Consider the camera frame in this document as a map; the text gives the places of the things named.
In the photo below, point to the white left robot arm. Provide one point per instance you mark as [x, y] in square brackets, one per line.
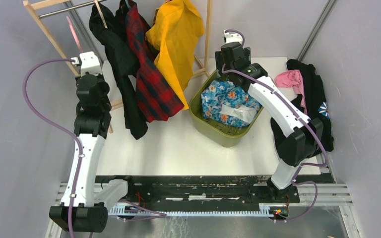
[81, 209]

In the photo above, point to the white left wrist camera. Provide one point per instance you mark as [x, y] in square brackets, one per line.
[88, 63]

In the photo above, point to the black garment with flower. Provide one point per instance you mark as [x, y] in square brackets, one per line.
[316, 101]

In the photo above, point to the blue floral skirt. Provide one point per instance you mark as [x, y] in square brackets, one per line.
[228, 104]

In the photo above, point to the white cable duct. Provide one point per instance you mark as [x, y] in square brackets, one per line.
[122, 209]

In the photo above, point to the pink plastic hanger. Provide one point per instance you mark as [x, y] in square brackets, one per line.
[74, 34]

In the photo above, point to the red plaid skirt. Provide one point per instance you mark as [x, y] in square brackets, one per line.
[155, 97]

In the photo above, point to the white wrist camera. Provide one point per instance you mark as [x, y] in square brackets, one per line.
[88, 63]
[231, 35]

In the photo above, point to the yellow skirt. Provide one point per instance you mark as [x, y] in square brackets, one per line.
[176, 30]

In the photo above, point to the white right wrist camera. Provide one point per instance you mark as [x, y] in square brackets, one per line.
[231, 35]

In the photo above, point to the pink garment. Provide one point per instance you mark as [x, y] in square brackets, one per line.
[293, 79]

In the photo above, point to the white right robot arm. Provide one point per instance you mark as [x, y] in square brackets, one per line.
[297, 136]

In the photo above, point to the black skirt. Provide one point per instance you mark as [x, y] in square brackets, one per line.
[124, 62]

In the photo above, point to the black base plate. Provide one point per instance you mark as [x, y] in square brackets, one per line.
[203, 193]

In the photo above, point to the metal rack rod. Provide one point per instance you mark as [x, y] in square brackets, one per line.
[71, 8]

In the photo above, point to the olive green plastic basket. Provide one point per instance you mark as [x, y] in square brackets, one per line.
[225, 135]

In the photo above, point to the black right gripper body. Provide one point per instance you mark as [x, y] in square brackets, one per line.
[220, 60]

